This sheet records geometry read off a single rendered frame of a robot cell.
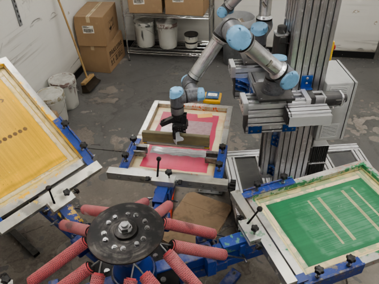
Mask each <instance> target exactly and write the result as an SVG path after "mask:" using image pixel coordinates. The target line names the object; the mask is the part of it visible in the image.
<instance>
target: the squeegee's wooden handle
mask: <svg viewBox="0 0 379 284"><path fill-rule="evenodd" d="M180 136H181V137H182V138H183V139H184V140H183V141H177V144H185V145H198V146H204V148H209V146H210V135H200V134H187V133H180ZM142 139H143V142H146V143H147V142H148V141H153V142H161V143H173V144H175V142H174V140H173V132H166V131H152V130H143V131H142Z"/></svg>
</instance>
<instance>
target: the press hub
mask: <svg viewBox="0 0 379 284"><path fill-rule="evenodd" d="M163 236H164V222H163V220H162V218H161V216H160V215H159V213H158V212H157V211H156V210H154V209H153V208H151V207H149V206H147V205H144V204H141V203H134V202H128V203H121V204H117V205H114V206H112V207H109V208H108V209H106V210H104V211H103V212H101V213H100V214H99V215H98V216H97V217H96V218H95V219H94V220H93V221H92V223H91V224H90V226H89V229H88V231H87V237H86V239H87V245H88V248H89V250H90V252H91V253H92V254H93V255H94V256H95V257H96V258H97V259H98V260H100V261H102V262H103V263H102V268H101V271H100V273H103V274H104V276H105V277H108V276H111V278H112V282H113V284H123V283H124V279H126V277H129V278H130V276H131V270H132V267H133V263H136V264H137V266H138V267H139V268H140V269H141V270H142V271H143V273H145V272H146V271H149V270H150V271H151V273H152V274H153V275H154V276H155V277H156V279H157V280H158V281H159V282H160V284H180V280H179V276H178V275H177V274H176V273H175V272H174V271H173V270H172V269H171V270H168V271H165V272H162V273H159V274H157V268H156V263H155V262H156V261H159V260H162V259H163V257H164V256H163V254H164V253H165V251H164V250H163V249H162V248H161V247H160V243H161V241H162V239H163ZM141 275H142V274H141V272H140V271H139V270H138V269H137V267H136V266H135V267H134V273H133V278H136V281H138V283H137V284H142V283H141V282H140V276H141Z"/></svg>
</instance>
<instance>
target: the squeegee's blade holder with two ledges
mask: <svg viewBox="0 0 379 284"><path fill-rule="evenodd" d="M147 144H156V145H168V146H175V147H188V148H200V149H204V146H198V145H185V144H177V145H176V144H173V143H161V142H153V141H148V142H147Z"/></svg>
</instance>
